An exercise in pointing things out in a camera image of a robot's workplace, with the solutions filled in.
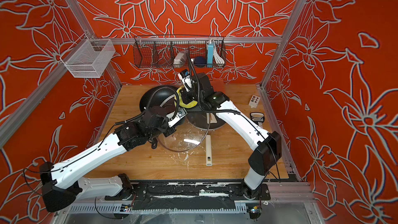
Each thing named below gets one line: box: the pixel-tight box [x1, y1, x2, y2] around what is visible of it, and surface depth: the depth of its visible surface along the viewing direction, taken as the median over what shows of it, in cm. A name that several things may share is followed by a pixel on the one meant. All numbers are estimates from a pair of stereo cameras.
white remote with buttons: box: [248, 94, 261, 109], surface depth 109 cm
